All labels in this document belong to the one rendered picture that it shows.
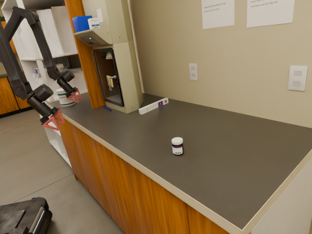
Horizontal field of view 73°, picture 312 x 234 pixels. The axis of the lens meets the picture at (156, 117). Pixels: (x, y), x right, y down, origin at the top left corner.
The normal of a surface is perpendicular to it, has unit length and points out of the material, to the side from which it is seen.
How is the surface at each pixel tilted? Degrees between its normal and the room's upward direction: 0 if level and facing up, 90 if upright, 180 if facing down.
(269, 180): 0
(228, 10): 90
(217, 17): 90
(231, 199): 0
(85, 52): 90
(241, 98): 90
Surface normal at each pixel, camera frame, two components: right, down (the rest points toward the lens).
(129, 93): 0.63, 0.21
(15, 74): 0.15, 0.20
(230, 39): -0.77, 0.33
